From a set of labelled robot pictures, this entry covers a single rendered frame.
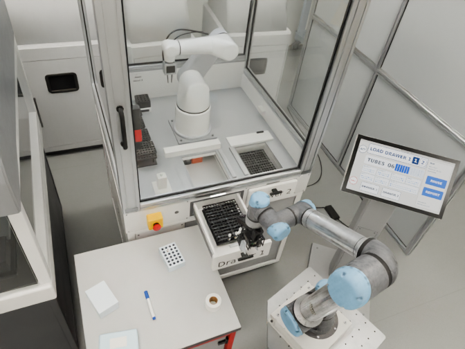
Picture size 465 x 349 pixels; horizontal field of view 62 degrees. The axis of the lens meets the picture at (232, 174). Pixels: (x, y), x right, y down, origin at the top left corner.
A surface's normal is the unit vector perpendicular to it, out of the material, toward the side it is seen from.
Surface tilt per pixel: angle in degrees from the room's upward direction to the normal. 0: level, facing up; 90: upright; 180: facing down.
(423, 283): 0
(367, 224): 90
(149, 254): 0
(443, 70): 90
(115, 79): 90
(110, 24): 90
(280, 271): 0
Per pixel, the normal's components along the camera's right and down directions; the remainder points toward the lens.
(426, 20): -0.93, 0.18
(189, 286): 0.11, -0.71
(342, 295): -0.79, 0.25
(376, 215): -0.29, 0.65
